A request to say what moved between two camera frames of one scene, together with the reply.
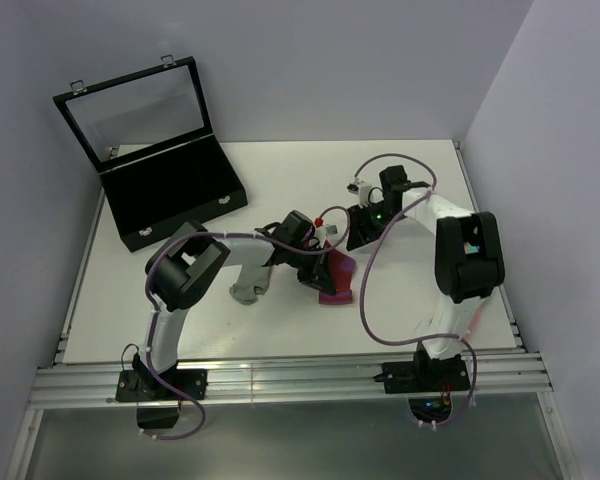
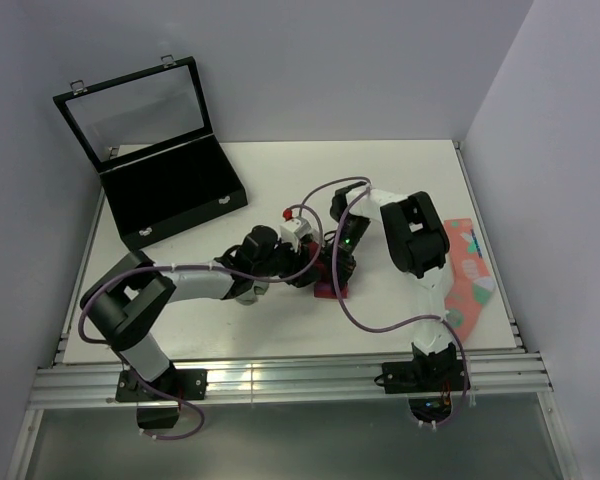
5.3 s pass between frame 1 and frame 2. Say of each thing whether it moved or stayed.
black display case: stayed
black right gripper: moved
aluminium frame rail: stayed
